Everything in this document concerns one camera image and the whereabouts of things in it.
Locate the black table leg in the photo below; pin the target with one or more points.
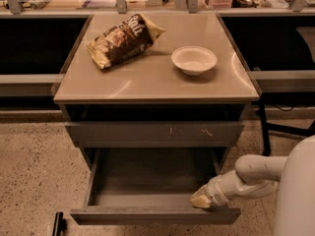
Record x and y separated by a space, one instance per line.
264 126

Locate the brown salt chip bag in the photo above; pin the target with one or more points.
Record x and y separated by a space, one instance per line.
124 41

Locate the white bowl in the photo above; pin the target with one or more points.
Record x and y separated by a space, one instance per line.
194 60

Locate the grey top drawer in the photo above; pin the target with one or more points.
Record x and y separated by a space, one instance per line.
213 134

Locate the grey drawer cabinet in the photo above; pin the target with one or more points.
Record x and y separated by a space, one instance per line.
149 87

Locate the grey drawer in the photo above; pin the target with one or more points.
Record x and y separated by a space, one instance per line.
131 186
213 134

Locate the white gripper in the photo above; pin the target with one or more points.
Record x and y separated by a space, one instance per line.
215 192

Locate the black floor object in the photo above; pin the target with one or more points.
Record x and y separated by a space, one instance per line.
60 224

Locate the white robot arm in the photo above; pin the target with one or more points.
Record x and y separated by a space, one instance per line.
257 176

